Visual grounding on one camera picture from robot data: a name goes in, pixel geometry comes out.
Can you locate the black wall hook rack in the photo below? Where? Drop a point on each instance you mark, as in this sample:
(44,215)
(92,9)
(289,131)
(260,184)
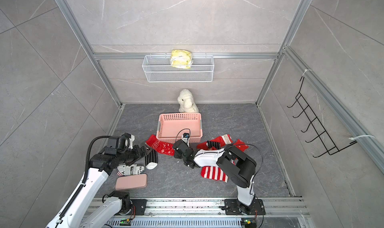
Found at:
(314,124)

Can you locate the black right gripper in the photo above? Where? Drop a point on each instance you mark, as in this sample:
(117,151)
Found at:
(176,155)

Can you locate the pink plastic basket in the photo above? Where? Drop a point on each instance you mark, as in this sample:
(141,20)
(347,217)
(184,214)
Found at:
(172,126)

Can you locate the yellow packet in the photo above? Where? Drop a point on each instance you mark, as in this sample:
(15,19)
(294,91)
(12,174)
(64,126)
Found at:
(181,59)

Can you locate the red snowflake bear sock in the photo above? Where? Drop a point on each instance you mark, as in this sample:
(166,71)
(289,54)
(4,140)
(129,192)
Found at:
(160,146)

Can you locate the metal base rail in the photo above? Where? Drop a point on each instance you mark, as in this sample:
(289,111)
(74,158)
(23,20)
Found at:
(184,212)

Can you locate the white plush toy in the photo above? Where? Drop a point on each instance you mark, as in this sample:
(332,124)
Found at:
(186,101)

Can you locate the red white striped sock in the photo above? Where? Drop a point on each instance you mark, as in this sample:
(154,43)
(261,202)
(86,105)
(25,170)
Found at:
(214,173)

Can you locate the white wire wall basket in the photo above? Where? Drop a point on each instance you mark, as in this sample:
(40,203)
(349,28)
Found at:
(159,68)

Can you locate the red plain sock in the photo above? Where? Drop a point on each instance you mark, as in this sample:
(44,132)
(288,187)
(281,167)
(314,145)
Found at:
(224,140)

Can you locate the black white striped sock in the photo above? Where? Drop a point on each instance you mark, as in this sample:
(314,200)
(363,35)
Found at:
(151,161)

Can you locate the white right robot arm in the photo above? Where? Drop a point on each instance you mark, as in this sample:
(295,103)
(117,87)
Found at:
(236,165)

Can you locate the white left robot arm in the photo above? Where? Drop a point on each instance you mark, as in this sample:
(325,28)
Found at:
(104,154)

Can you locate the pink case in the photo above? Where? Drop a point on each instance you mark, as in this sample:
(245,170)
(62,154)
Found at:
(131,182)

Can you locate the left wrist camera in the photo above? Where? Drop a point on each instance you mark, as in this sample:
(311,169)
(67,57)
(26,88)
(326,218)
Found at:
(128,140)

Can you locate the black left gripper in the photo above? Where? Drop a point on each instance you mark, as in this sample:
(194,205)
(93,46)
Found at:
(138,154)

